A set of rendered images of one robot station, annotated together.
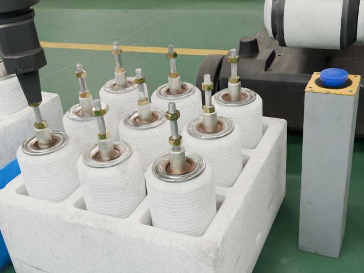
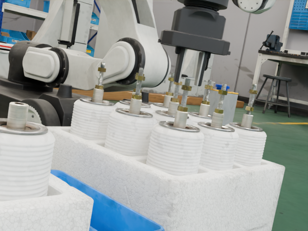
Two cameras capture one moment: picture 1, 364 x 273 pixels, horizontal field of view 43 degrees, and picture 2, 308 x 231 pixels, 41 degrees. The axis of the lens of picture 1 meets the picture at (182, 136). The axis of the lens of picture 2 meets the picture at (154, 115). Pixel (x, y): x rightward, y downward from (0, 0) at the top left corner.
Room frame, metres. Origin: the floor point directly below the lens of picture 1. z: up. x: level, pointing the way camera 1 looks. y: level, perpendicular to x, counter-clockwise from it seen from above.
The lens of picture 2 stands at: (0.52, 0.94, 0.36)
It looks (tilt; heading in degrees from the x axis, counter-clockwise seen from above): 7 degrees down; 284
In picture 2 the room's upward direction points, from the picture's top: 10 degrees clockwise
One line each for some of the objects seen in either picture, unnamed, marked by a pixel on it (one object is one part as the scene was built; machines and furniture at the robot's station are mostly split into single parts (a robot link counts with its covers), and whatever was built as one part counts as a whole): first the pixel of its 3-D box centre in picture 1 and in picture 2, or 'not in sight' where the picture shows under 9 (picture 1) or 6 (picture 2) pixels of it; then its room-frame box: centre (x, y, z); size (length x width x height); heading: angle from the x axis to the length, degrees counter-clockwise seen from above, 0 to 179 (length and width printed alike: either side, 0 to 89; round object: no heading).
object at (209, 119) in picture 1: (209, 120); (204, 111); (0.64, -0.05, 0.26); 0.02 x 0.02 x 0.03
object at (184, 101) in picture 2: (37, 114); (184, 99); (0.65, 0.22, 0.30); 0.01 x 0.01 x 0.08
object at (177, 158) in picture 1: (177, 158); (246, 121); (0.54, 0.01, 0.26); 0.02 x 0.02 x 0.03
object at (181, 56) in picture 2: not in sight; (177, 64); (0.67, 0.23, 0.36); 0.03 x 0.02 x 0.06; 112
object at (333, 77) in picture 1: (333, 78); (222, 88); (0.63, -0.23, 0.32); 0.04 x 0.04 x 0.02
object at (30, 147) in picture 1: (45, 143); (179, 127); (0.65, 0.22, 0.25); 0.08 x 0.08 x 0.01
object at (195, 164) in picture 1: (178, 167); (245, 127); (0.54, 0.01, 0.25); 0.08 x 0.08 x 0.01
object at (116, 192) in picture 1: (117, 202); (207, 170); (0.59, 0.11, 0.16); 0.10 x 0.10 x 0.18
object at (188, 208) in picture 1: (184, 218); (237, 167); (0.54, 0.01, 0.16); 0.10 x 0.10 x 0.18
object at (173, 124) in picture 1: (174, 128); (251, 101); (0.54, 0.01, 0.31); 0.01 x 0.01 x 0.08
